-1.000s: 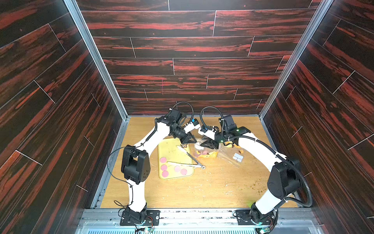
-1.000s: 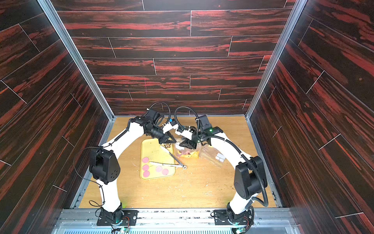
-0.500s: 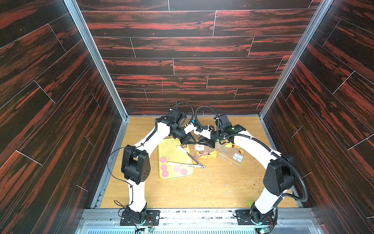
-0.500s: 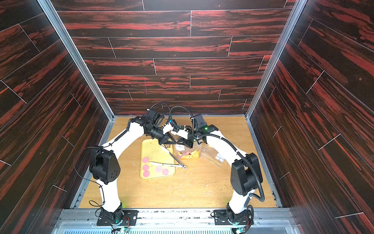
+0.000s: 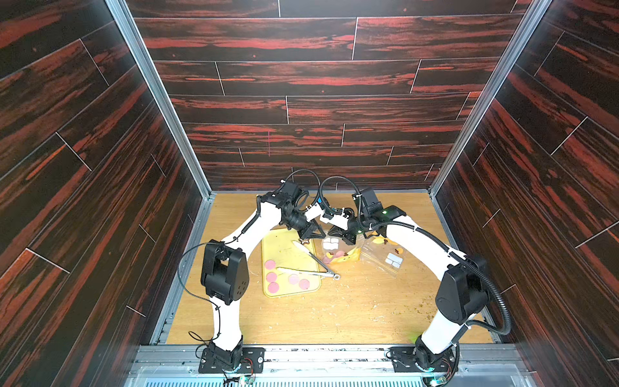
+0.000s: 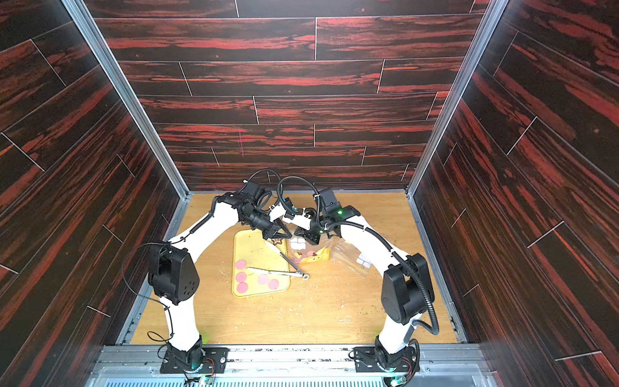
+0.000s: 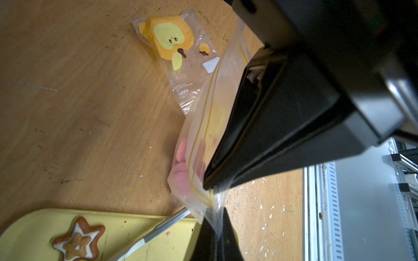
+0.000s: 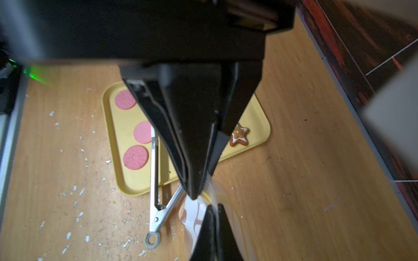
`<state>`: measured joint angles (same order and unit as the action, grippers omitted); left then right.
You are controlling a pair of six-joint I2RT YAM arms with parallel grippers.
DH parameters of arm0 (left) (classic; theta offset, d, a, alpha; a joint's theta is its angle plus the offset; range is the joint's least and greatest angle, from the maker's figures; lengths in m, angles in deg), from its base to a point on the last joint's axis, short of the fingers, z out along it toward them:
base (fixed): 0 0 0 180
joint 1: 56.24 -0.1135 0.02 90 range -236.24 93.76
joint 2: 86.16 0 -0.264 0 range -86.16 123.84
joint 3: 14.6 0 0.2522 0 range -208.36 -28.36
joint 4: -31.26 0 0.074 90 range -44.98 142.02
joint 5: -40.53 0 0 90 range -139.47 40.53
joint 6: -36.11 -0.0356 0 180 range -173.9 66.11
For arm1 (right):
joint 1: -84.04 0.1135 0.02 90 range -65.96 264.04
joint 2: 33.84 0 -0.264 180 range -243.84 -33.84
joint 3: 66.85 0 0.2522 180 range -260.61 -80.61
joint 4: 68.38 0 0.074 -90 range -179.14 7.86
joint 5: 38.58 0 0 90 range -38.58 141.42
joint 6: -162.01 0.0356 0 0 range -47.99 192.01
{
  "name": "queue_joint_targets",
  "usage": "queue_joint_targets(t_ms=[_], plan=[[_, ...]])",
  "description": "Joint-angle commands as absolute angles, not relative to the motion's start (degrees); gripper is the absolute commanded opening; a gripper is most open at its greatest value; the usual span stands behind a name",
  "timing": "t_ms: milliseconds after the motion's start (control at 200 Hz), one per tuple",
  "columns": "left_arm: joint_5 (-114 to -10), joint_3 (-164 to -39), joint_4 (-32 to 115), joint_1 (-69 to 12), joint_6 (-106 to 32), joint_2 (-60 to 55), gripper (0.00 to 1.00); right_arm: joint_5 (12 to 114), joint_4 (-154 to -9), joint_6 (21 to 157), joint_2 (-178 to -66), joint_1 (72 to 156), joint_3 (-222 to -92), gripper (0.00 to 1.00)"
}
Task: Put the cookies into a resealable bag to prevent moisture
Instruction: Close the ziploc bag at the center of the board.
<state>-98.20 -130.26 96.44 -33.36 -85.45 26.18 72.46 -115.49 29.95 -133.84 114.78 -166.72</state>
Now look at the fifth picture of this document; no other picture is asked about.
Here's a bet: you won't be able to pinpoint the yellow plastic tray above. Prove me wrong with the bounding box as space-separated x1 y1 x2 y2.
261 228 322 298

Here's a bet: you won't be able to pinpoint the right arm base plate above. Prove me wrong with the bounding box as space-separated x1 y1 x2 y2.
385 346 459 373

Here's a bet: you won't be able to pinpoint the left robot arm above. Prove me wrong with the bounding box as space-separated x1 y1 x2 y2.
190 169 326 372

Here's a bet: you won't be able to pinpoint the clear resealable bag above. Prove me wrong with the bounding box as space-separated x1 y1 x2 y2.
318 226 365 264

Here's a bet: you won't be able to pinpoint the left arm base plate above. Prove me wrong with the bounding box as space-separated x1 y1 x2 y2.
198 347 266 374

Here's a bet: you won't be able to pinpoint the metal tongs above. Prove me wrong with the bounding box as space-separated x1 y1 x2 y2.
276 241 341 281

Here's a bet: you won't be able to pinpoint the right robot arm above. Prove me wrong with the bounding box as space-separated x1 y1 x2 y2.
313 188 513 375

